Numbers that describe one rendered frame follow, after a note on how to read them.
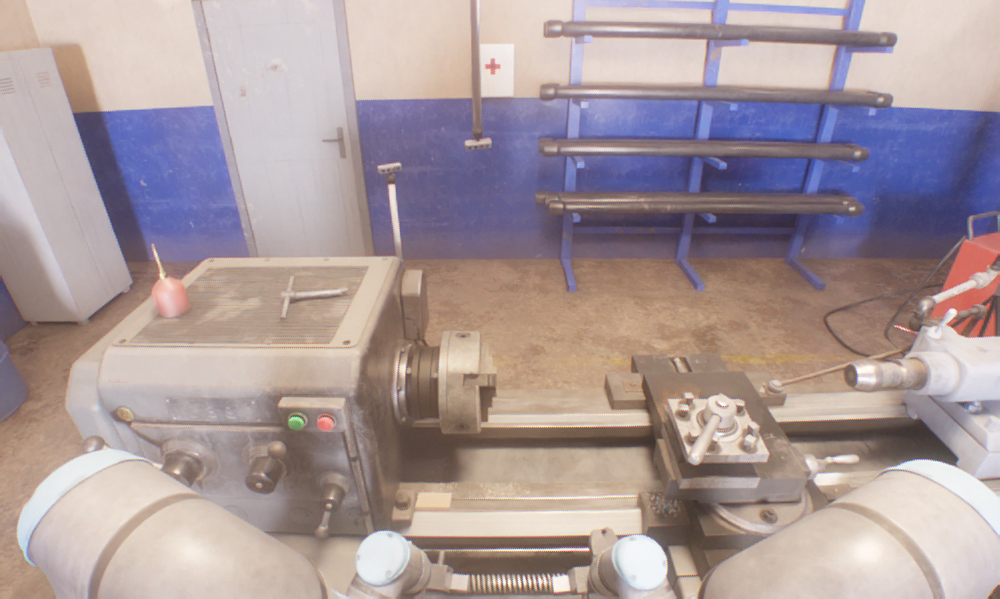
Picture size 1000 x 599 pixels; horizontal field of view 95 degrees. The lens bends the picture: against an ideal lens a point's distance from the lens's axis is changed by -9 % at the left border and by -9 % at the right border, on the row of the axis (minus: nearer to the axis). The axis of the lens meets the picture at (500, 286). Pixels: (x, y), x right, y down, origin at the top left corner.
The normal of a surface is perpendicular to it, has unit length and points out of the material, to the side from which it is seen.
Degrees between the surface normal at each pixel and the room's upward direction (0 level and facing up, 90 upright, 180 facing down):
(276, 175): 90
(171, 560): 26
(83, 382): 46
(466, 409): 80
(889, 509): 15
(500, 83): 90
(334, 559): 32
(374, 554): 19
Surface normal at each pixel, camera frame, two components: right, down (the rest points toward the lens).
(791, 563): -0.61, -0.73
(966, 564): 0.27, -0.31
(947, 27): 0.00, 0.48
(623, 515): 0.00, -0.44
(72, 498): -0.10, -0.76
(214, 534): 0.51, -0.83
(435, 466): 0.00, -0.88
